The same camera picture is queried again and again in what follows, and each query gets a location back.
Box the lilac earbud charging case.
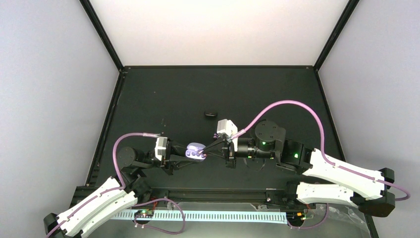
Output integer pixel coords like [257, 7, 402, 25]
[185, 142, 206, 161]

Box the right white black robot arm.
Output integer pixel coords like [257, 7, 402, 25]
[197, 119, 396, 217]

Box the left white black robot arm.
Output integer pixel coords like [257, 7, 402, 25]
[44, 137, 206, 238]

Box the left electronics board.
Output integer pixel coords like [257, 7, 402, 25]
[134, 210, 154, 220]

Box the electronics board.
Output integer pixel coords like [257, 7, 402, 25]
[286, 212, 314, 221]
[134, 210, 154, 220]

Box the right electronics board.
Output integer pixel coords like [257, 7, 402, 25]
[286, 212, 314, 221]

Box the clear plastic sheet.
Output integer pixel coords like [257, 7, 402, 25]
[237, 204, 371, 238]

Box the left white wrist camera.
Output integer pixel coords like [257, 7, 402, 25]
[154, 136, 168, 161]

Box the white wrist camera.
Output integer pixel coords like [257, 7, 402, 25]
[216, 119, 238, 152]
[154, 136, 168, 161]

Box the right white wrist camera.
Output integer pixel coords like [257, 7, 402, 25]
[216, 119, 238, 152]

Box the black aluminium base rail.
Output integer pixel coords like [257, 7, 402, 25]
[142, 188, 288, 204]

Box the white slotted cable duct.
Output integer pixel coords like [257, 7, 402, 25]
[111, 209, 287, 224]

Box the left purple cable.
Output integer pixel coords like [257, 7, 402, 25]
[46, 132, 161, 238]

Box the purple cable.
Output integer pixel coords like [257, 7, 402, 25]
[46, 132, 161, 238]
[231, 100, 411, 230]

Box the left black frame post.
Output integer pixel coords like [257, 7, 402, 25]
[79, 0, 124, 71]

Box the black frame post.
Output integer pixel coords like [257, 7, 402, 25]
[314, 0, 360, 72]
[79, 0, 124, 71]

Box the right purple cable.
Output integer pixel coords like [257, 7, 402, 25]
[231, 100, 411, 230]

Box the right black frame post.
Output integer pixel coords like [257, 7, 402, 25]
[314, 0, 360, 72]

